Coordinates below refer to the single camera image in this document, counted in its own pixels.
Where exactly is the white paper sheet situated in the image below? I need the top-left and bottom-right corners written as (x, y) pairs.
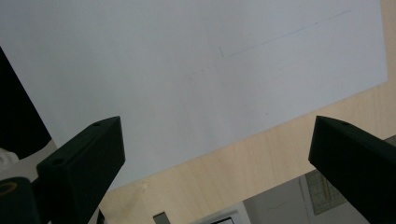
top-left (0, 0), bottom-right (389, 191)

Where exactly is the small grey block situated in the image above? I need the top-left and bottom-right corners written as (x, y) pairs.
top-left (152, 211), bottom-right (172, 224)

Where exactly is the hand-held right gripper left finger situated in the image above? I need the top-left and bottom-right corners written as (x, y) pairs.
top-left (35, 116), bottom-right (126, 224)

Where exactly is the white crumpled object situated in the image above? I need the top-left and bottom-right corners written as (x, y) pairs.
top-left (0, 147), bottom-right (21, 174)

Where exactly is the green grid cutting mat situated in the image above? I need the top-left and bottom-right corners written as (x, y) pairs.
top-left (304, 169), bottom-right (348, 217)

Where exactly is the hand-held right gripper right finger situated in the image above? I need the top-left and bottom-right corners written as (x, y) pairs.
top-left (307, 115), bottom-right (396, 224)

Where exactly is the dark cloth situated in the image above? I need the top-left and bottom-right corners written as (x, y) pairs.
top-left (0, 46), bottom-right (52, 161)

